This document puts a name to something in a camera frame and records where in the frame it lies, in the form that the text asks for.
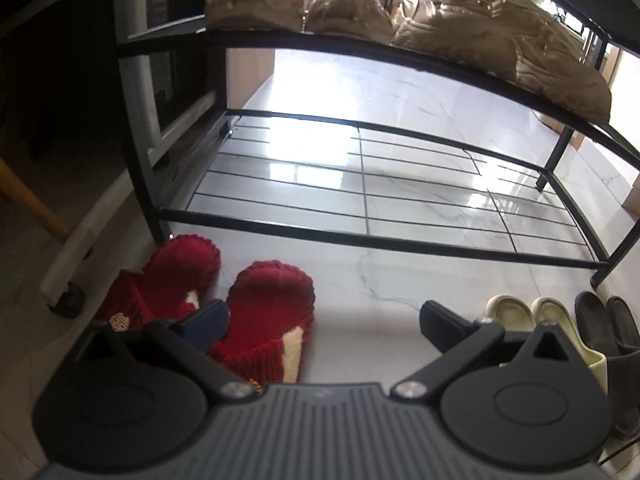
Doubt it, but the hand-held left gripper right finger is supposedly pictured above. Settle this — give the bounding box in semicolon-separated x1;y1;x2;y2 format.
390;300;585;402

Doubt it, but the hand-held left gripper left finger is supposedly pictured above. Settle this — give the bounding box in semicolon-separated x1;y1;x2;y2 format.
75;299;256;402

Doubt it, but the red knitted slipper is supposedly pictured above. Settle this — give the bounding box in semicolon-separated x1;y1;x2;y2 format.
207;260;317;386
95;235;222;335

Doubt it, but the black metal shoe rack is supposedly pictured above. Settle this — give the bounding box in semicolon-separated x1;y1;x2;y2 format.
112;0;640;290

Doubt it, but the cream rubber slipper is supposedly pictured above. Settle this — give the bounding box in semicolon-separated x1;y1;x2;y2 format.
486;296;536;333
530;297;608;396

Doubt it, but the white bar with caster wheel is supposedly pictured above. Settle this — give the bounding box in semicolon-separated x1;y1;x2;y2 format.
40;160;151;318

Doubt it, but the dark grey rubber slipper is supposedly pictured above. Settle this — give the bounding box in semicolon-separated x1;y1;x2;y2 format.
574;291;626;358
606;296;640;441

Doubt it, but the wooden chair leg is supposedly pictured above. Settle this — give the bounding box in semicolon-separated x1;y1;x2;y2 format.
0;157;71;241

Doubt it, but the white framed slatted panel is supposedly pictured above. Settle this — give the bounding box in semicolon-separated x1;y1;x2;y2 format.
112;0;228;161

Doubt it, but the beige laced sneaker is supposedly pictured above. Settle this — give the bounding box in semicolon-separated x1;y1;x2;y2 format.
495;0;614;122
392;0;521;81

